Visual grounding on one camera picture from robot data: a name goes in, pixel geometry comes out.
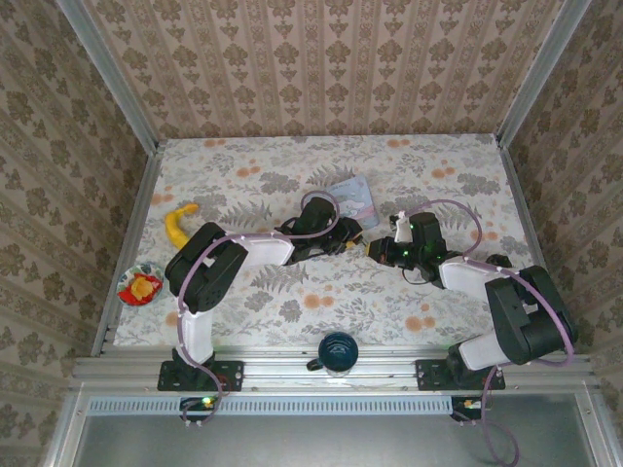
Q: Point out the blue cartoon tin box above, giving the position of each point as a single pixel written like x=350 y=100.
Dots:
x=357 y=199

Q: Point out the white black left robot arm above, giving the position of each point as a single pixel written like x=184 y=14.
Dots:
x=267 y=250

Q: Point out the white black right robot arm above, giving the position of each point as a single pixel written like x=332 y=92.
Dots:
x=462 y=275

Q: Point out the black round object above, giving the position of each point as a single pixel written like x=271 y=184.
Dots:
x=501 y=260

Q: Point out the dark blue mug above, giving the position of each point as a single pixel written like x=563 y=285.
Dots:
x=338 y=350

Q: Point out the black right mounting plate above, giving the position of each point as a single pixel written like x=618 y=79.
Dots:
x=430 y=374

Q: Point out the black mounting plate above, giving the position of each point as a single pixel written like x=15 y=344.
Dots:
x=229 y=374
x=430 y=374

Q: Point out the yellow banana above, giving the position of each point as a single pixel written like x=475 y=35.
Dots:
x=174 y=228

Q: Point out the black controller board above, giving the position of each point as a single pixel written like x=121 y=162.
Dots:
x=467 y=405
x=199 y=404

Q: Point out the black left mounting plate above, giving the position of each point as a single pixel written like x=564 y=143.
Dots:
x=229 y=374

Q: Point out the red yellow snack packet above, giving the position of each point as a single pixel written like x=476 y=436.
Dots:
x=141 y=288

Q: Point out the grey metal sheet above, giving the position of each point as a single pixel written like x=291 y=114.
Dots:
x=316 y=442

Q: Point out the patterned small bowl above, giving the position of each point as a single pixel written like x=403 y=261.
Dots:
x=127 y=277

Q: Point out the aluminium side rail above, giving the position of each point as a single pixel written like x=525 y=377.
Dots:
x=141 y=214
x=523 y=204

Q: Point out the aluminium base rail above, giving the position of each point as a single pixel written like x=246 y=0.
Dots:
x=272 y=370

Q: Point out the aluminium frame post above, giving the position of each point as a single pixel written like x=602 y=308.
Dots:
x=104 y=68
x=545 y=68

